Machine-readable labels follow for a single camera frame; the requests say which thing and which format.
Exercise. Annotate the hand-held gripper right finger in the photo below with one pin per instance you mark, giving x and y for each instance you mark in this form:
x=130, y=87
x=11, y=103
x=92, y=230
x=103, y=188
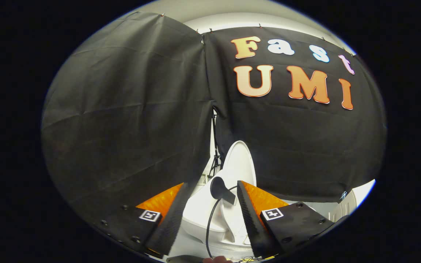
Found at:
x=249, y=219

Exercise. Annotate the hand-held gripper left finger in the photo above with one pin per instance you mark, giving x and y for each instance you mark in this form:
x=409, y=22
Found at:
x=175, y=219

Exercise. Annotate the white toilet lid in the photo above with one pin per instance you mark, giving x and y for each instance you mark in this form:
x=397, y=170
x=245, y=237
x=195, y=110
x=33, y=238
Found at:
x=240, y=162

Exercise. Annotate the white toilet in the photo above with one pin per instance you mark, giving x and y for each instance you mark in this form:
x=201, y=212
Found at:
x=203, y=210

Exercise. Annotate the black backdrop cloth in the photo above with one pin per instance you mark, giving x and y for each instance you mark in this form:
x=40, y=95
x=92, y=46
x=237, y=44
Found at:
x=122, y=128

